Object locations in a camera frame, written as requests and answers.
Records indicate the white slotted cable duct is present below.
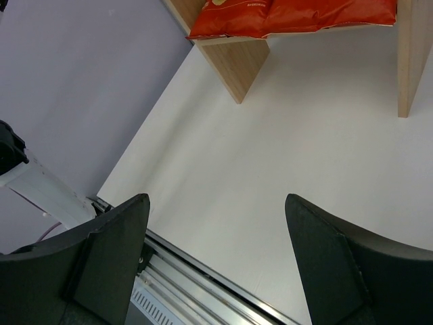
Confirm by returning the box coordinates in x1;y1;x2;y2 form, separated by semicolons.
131;288;182;325

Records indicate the cassava chips bag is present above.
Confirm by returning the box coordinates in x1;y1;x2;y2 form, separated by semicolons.
188;0;273;40
263;0;397;34

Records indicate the wooden two-tier shelf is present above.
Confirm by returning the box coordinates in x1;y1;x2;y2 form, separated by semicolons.
157;1;432;124

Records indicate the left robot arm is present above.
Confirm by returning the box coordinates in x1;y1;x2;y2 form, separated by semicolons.
1;121;97;229

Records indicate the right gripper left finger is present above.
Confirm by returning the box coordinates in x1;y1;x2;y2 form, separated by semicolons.
1;194;150;324

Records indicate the aluminium mounting rail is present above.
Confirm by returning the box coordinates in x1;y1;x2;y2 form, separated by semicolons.
86;195;302;325

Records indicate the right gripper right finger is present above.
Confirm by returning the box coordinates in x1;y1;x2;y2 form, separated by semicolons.
285;194;432;324

